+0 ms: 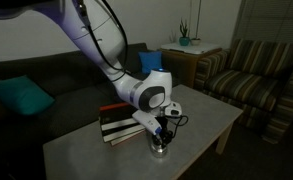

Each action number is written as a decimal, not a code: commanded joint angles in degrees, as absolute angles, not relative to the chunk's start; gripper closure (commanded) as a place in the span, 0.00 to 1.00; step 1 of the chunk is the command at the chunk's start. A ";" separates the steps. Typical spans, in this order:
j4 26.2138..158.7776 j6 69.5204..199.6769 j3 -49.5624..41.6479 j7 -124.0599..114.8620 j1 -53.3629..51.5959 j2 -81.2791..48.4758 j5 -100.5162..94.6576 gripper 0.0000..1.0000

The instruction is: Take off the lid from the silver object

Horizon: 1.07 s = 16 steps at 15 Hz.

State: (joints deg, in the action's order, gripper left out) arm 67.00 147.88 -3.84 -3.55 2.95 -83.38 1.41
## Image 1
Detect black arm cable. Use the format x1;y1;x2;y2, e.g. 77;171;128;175
75;0;131;83

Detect teal cushion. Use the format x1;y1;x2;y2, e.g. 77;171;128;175
0;75;56;117

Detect window blinds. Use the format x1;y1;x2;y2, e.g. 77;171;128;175
231;0;293;46

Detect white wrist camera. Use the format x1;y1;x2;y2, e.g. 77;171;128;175
166;102;183;118

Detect wooden side table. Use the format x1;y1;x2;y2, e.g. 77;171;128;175
159;46;224;90

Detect black book orange spine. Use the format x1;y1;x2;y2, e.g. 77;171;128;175
98;102;141;132

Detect white flat board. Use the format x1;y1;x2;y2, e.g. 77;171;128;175
160;41;222;56

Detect blue square cushion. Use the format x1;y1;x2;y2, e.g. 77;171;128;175
137;50;164;75

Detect black camera cable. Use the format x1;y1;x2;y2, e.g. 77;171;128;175
167;114;190;140

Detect striped armchair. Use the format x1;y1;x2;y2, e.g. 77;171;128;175
193;38;293;145

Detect dark grey fabric sofa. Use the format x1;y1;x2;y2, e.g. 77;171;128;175
0;42;184;180

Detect clear glass cup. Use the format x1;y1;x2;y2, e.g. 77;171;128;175
149;142;170;159

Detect teal potted plant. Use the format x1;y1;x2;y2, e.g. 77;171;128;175
178;18;191;47

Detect small white potted plant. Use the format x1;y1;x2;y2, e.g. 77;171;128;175
189;0;203;47

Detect black hardcover book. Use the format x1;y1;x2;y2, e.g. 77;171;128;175
100;122;146;143

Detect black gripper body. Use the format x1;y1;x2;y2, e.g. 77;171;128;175
156;114;174;138

